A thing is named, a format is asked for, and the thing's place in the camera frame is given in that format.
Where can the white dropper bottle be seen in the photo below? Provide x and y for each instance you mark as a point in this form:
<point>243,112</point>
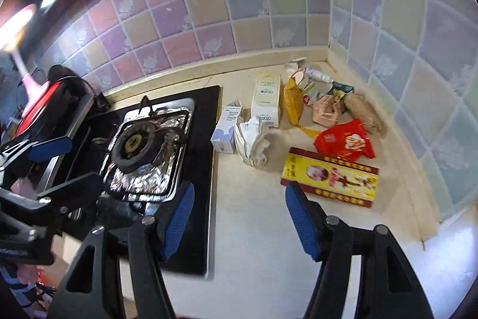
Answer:
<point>319,75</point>

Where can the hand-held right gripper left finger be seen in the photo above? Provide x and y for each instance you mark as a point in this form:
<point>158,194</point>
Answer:
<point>179,218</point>

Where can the yellow plastic bag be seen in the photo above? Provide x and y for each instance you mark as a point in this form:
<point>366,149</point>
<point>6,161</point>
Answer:
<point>293,102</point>

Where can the black glass gas stove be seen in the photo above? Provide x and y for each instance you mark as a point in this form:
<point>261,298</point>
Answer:
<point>201,154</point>

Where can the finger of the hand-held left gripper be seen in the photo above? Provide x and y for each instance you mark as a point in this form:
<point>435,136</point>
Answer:
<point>48,149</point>
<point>78,188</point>

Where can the black gas burner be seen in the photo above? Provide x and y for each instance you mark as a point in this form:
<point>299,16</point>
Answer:
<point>132,145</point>

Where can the red black container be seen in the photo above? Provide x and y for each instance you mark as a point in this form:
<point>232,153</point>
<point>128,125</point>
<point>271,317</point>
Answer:
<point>44,109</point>

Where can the white paper bag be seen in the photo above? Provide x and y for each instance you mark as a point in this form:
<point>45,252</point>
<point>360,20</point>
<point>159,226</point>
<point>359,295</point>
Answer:
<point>252,143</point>

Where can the pink green milk pouch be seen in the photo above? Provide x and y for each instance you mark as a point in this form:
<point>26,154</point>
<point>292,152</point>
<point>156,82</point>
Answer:
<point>328,111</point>

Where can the pink desk lamp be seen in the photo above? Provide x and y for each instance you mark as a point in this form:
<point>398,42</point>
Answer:
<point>18,27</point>

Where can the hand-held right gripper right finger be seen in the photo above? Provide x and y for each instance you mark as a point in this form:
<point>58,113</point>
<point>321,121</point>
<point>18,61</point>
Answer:
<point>298,222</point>

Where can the tall white carton box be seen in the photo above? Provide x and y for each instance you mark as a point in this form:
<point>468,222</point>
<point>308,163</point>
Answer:
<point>266,98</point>

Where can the red snack packet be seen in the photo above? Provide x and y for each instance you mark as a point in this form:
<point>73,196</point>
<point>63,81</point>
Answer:
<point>343,141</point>

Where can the white wrapper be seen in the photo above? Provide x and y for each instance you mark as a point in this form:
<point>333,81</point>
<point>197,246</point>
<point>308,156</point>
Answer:
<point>295,65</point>

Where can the aluminium foil burner liner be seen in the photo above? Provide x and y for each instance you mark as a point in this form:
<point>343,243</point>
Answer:
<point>175,124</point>

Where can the beige loofah scrubber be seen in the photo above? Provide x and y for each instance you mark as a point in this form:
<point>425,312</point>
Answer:
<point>364,113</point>

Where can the yellow box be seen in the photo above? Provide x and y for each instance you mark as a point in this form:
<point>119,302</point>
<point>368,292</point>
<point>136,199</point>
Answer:
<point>328,177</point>

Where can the person's left forearm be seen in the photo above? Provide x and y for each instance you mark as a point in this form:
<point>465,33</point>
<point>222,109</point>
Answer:
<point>18,285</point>

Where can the black pan support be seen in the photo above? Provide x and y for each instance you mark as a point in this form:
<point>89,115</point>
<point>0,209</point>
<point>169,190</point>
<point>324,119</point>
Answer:
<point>145,103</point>

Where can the green red white carton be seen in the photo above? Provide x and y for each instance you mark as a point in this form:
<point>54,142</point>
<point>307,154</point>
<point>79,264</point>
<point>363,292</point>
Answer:
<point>313,93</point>

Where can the small white blue box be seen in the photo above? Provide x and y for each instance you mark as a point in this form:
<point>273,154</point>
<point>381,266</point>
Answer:
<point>226,128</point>

